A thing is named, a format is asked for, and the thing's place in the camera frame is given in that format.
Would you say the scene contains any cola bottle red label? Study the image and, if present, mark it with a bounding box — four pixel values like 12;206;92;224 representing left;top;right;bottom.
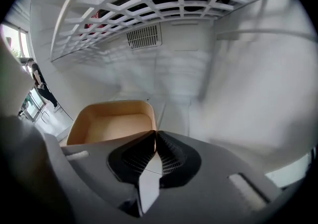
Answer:
79;6;110;36

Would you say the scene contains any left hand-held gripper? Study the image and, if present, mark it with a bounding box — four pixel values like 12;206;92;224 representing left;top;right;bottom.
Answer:
0;35;82;224

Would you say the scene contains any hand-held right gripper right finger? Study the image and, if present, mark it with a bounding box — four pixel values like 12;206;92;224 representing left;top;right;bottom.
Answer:
143;130;282;224

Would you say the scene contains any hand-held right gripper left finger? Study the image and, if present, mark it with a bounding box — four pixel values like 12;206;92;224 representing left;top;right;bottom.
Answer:
61;130;158;224

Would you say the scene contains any white wire fridge shelf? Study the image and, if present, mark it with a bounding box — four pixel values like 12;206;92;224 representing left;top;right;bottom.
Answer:
51;0;286;62

